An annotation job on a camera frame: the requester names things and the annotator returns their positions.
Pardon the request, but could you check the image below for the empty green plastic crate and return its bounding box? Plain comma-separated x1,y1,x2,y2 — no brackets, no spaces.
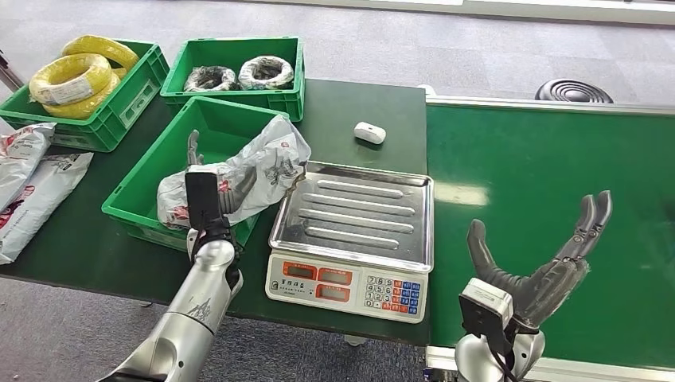
101,95,290,253

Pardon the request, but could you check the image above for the yellow wire coil with label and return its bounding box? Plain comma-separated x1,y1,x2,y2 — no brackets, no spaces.
29,53,113,107

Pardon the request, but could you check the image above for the black wire coil in plastic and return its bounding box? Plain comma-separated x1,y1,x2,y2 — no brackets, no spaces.
182,65,240,93
237,56,295,92

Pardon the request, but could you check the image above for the green conveyor belt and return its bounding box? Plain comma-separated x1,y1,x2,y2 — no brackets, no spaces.
424,96,675,382

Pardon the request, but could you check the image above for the green crate with label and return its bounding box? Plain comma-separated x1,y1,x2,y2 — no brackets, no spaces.
0,40,171,154

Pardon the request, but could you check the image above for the electronic scale with steel tray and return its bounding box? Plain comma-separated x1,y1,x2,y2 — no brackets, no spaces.
265,160,435,324

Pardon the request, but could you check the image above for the grey metal stand leg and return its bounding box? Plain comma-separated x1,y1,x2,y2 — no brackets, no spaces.
0,48,25,93

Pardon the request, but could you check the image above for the black ribbed round disc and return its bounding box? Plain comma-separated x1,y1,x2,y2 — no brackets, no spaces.
534,79,615,104

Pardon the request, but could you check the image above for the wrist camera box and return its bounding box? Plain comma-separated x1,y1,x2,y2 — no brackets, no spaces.
458,278,515,354
184,171,233,249

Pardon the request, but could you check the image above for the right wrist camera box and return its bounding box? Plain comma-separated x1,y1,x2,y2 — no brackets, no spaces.
458,278,515,354

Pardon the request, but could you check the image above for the white red-printed poly mailer package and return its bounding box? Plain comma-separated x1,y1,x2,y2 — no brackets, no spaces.
156,114,312,232

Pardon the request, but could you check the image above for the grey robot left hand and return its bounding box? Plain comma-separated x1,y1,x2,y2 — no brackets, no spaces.
185,129,259,217

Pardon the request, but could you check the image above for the small white plastic device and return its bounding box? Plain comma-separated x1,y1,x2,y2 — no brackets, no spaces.
353,121,387,146

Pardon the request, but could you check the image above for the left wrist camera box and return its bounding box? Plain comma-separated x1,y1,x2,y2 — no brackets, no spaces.
184,171,233,249

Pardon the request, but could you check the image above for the dark green table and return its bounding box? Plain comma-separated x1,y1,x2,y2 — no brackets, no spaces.
0,79,429,346

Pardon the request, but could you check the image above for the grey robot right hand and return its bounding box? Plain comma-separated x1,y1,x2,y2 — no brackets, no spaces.
466,190,614,330

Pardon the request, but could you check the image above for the white poly mailer bag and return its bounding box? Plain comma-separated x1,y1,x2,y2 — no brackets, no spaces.
0,152,95,265
0,123,57,212

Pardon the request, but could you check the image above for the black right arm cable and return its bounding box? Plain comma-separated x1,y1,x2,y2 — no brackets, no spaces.
487,337,523,382

